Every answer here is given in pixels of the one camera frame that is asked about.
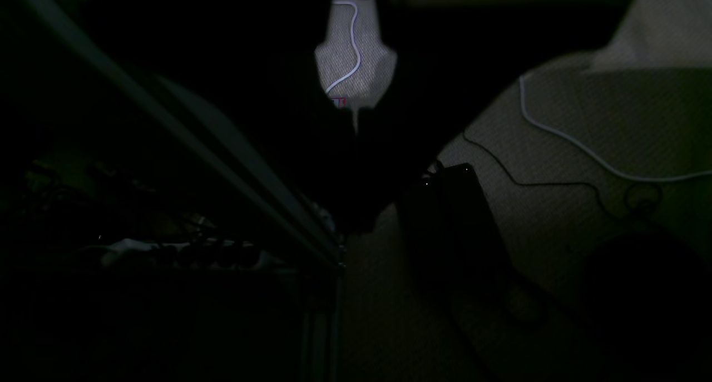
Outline black box on floor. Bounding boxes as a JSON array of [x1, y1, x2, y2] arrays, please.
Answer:
[[395, 162, 513, 299]]

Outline black power strip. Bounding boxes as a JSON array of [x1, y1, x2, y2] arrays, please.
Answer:
[[100, 238, 286, 271]]

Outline aluminium frame rail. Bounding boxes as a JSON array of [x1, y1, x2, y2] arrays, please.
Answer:
[[2, 0, 353, 273]]

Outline white cable on floor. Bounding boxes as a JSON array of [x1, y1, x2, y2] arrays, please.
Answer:
[[518, 74, 712, 182]]

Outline black cable on floor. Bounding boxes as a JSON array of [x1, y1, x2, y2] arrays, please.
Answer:
[[463, 133, 662, 216]]

